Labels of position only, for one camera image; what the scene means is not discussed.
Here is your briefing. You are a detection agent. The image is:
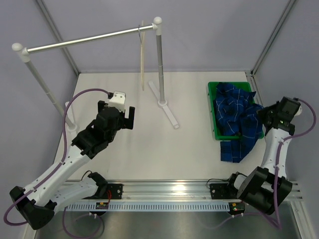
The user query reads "blue plaid shirt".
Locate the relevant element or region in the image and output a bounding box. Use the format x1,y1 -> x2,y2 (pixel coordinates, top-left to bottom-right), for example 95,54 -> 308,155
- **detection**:
214,83 -> 263,163

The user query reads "white hanger with metal hook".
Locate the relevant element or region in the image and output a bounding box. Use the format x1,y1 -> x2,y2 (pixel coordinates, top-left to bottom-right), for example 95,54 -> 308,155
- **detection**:
139,21 -> 145,91

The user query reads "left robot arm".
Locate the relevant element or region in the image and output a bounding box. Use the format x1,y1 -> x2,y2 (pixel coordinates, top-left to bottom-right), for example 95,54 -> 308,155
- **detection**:
9,101 -> 135,230

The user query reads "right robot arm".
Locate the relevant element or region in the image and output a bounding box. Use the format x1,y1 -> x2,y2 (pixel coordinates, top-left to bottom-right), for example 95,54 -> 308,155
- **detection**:
225,97 -> 301,215

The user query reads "green plastic tray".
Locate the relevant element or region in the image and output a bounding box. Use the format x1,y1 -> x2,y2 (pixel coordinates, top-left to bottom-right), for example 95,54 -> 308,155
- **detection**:
208,82 -> 264,141

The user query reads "silver clothes rack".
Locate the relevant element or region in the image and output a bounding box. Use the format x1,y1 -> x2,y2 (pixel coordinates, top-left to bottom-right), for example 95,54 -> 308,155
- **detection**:
11,16 -> 179,129

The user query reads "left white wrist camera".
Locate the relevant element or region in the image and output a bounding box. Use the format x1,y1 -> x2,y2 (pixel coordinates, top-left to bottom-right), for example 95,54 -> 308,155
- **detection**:
108,91 -> 126,113

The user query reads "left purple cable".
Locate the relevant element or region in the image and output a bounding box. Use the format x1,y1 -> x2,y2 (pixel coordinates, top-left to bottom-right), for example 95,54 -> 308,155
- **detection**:
3,88 -> 113,237

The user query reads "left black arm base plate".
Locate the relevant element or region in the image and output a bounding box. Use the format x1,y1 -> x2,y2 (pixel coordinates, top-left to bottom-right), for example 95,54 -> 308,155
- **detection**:
99,183 -> 123,200

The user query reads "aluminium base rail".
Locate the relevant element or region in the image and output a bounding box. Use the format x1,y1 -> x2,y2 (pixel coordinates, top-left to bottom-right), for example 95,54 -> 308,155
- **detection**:
62,180 -> 304,202

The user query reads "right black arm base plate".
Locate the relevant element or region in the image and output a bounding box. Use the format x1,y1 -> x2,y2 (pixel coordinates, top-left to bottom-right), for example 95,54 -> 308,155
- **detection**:
208,183 -> 238,200

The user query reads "white slotted cable duct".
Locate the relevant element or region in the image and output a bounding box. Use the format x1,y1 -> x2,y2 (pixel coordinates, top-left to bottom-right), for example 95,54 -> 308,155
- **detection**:
66,202 -> 230,212

